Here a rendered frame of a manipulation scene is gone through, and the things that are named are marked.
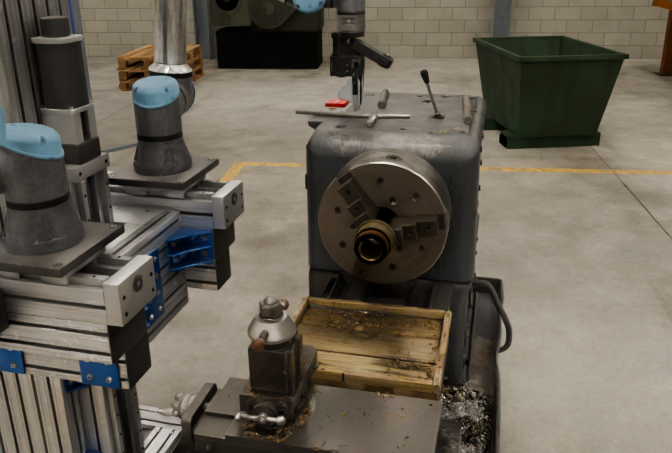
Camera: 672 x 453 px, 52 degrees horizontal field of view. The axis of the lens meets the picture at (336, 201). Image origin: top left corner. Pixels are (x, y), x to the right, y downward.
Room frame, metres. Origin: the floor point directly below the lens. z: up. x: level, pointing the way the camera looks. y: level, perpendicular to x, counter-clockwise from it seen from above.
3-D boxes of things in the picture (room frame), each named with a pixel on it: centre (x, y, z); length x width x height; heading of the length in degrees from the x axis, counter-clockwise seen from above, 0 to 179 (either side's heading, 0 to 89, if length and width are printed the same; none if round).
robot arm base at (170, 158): (1.74, 0.46, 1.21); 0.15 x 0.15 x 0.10
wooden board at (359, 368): (1.31, -0.06, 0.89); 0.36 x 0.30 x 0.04; 76
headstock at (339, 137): (1.96, -0.20, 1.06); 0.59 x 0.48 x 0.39; 166
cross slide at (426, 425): (0.95, 0.05, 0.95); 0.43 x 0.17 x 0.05; 76
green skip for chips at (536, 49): (6.36, -1.92, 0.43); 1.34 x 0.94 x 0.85; 6
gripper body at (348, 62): (1.86, -0.04, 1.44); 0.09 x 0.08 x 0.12; 76
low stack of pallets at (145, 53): (9.40, 2.34, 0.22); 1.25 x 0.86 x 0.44; 176
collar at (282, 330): (0.97, 0.11, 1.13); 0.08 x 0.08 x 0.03
